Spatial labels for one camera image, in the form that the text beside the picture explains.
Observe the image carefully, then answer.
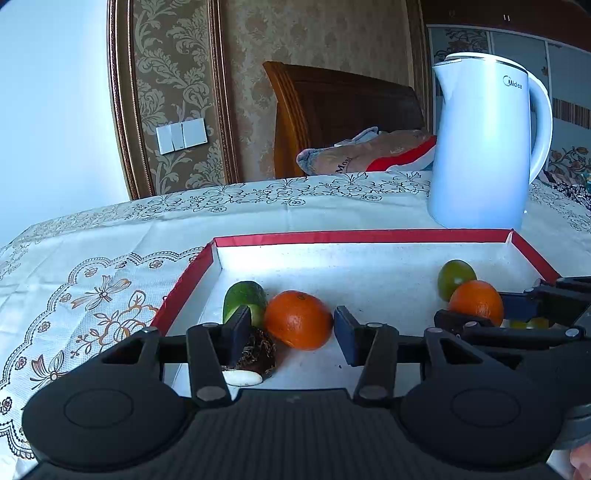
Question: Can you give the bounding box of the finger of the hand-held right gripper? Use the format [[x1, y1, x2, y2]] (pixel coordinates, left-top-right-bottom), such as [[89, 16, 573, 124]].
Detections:
[[434, 309, 583, 343], [501, 276, 591, 319]]

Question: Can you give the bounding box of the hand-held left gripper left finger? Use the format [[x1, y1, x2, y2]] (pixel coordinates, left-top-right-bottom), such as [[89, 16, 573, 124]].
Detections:
[[99, 305, 252, 408]]

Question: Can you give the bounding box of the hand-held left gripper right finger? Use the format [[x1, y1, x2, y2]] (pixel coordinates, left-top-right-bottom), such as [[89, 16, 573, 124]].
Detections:
[[333, 305, 490, 408]]

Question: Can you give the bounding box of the green cucumber piece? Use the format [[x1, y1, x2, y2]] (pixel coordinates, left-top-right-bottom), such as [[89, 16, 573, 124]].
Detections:
[[223, 281, 269, 328]]

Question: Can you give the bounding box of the orange tangerine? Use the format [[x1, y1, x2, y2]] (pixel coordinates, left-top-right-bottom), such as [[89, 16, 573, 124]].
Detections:
[[264, 290, 334, 350], [448, 280, 505, 327]]

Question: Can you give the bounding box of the red shallow box tray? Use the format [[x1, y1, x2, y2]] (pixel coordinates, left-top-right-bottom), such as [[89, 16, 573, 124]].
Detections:
[[150, 228, 561, 402]]

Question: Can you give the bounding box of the white electric kettle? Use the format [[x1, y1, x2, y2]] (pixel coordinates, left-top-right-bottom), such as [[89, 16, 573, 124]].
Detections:
[[426, 52, 553, 230]]

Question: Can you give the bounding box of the white floral print tablecloth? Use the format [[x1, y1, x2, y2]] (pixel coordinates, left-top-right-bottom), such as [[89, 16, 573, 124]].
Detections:
[[0, 170, 591, 480]]

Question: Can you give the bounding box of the folded cloth on chair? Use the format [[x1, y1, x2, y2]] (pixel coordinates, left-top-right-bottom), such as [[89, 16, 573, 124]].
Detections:
[[296, 127, 438, 176]]

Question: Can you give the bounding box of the brown wooden chair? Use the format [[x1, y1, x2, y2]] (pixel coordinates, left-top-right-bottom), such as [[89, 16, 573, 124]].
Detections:
[[263, 61, 426, 178]]

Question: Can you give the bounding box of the patterned sliding door wardrobe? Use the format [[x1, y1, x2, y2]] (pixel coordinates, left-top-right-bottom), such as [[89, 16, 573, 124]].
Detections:
[[422, 0, 591, 185]]

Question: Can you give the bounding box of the white wall light switch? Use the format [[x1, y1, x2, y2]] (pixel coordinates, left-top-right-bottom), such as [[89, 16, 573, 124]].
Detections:
[[156, 117, 207, 155]]

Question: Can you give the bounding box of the wooden wall panel frame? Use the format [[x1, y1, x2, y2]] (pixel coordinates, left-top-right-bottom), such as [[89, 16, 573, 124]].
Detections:
[[107, 0, 241, 200]]

